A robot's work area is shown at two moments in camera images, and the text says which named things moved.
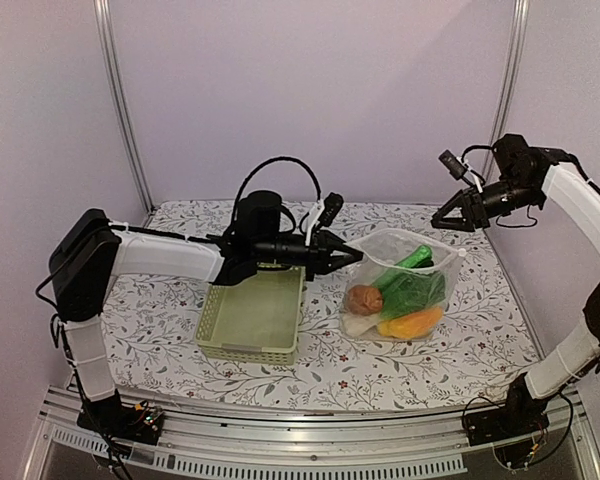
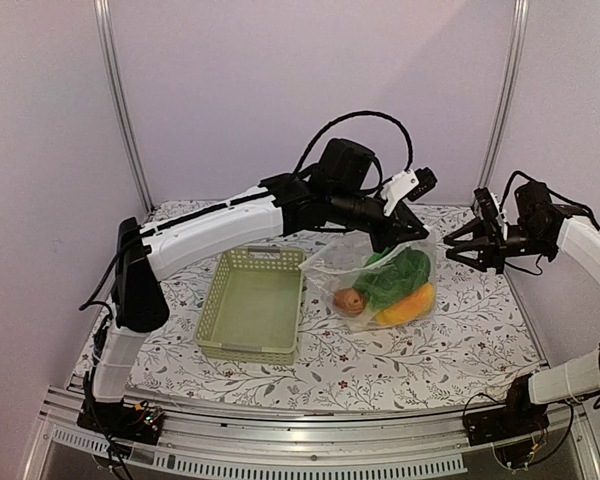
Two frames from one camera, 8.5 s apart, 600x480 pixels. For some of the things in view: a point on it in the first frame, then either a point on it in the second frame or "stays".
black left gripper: [321, 246] -> [399, 230]
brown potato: [364, 300] -> [349, 302]
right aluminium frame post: [511, 75] stays
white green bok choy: [403, 292] -> [390, 274]
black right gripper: [479, 217] -> [491, 241]
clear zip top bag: [399, 290] stays
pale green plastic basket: [256, 320] stays
